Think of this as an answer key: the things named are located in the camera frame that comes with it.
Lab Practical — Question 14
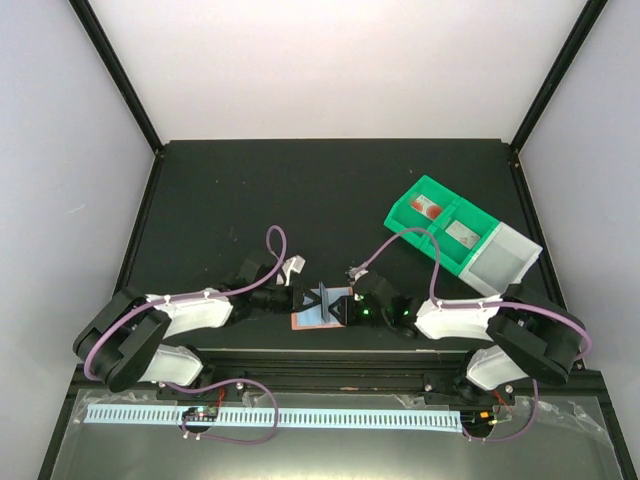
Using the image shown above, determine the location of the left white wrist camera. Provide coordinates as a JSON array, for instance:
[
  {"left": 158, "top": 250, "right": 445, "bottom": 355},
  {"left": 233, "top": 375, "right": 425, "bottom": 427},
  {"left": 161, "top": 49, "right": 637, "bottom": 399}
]
[{"left": 276, "top": 255, "right": 306, "bottom": 286}]

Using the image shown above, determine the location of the black frame post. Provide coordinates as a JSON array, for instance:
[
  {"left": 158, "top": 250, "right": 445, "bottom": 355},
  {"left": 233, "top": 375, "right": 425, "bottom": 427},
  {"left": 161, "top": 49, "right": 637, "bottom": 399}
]
[
  {"left": 508, "top": 0, "right": 610, "bottom": 151},
  {"left": 68, "top": 0, "right": 164, "bottom": 155}
]

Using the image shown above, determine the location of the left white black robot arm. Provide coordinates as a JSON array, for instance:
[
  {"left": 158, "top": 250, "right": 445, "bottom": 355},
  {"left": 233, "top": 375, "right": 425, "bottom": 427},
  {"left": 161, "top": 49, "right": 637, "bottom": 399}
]
[{"left": 72, "top": 253, "right": 323, "bottom": 399}]

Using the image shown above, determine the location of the right black frame post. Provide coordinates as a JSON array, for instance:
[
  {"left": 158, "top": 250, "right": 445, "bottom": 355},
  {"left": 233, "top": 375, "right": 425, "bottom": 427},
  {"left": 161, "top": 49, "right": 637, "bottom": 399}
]
[{"left": 508, "top": 0, "right": 610, "bottom": 151}]

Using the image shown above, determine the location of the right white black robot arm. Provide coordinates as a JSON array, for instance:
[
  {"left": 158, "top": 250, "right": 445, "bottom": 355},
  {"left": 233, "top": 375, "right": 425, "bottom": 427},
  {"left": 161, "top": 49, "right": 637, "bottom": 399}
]
[{"left": 323, "top": 272, "right": 590, "bottom": 405}]

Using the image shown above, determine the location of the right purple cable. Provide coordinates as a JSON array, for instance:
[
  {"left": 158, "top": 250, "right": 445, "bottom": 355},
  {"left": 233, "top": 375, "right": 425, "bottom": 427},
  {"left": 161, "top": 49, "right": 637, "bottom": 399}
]
[{"left": 349, "top": 228, "right": 594, "bottom": 364}]

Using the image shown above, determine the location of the small circuit board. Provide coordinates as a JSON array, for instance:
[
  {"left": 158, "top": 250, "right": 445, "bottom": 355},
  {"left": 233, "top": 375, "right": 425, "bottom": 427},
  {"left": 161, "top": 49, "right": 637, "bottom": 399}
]
[
  {"left": 460, "top": 411, "right": 498, "bottom": 425},
  {"left": 182, "top": 406, "right": 219, "bottom": 422}
]

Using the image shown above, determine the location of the green plastic bin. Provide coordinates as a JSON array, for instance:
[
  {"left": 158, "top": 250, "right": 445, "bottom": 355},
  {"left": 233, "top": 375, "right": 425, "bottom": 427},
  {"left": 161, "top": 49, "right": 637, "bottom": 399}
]
[
  {"left": 429, "top": 198, "right": 499, "bottom": 276},
  {"left": 383, "top": 175, "right": 461, "bottom": 233}
]

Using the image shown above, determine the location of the light blue slotted cable duct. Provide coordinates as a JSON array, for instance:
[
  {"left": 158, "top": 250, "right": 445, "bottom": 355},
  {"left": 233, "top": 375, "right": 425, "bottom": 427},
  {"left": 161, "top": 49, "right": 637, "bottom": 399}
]
[{"left": 83, "top": 404, "right": 462, "bottom": 433}]

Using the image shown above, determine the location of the brown leather card holder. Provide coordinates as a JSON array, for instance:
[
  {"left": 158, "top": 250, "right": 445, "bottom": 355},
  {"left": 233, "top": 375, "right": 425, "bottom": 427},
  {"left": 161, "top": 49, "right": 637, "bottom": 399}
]
[{"left": 291, "top": 285, "right": 352, "bottom": 331}]

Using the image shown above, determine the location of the left small circuit board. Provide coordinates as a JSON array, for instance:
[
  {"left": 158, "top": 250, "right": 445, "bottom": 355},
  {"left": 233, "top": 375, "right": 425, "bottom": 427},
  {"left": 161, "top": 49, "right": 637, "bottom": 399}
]
[{"left": 182, "top": 406, "right": 219, "bottom": 422}]

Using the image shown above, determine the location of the right small circuit board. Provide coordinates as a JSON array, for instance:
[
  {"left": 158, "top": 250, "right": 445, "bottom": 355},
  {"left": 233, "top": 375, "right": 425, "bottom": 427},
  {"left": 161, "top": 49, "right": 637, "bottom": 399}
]
[{"left": 460, "top": 411, "right": 498, "bottom": 425}]

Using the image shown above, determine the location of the clear plastic bin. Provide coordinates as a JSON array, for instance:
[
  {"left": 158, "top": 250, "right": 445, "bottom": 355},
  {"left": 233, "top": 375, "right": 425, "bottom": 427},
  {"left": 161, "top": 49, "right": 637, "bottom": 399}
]
[{"left": 458, "top": 222, "right": 543, "bottom": 297}]

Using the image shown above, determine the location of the white floral credit card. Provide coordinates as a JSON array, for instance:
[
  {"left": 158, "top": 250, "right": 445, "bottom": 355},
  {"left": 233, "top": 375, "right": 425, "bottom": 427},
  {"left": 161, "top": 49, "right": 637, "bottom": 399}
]
[{"left": 445, "top": 220, "right": 480, "bottom": 249}]

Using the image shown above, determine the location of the red circle card in bin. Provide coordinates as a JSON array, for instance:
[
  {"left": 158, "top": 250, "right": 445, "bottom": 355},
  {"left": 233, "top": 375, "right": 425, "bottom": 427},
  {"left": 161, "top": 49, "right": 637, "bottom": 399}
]
[{"left": 410, "top": 195, "right": 443, "bottom": 221}]

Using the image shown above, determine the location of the left black frame post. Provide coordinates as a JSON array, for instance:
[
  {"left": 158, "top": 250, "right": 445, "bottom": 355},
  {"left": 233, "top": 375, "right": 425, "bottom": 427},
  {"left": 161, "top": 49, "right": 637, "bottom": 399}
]
[{"left": 68, "top": 0, "right": 164, "bottom": 155}]

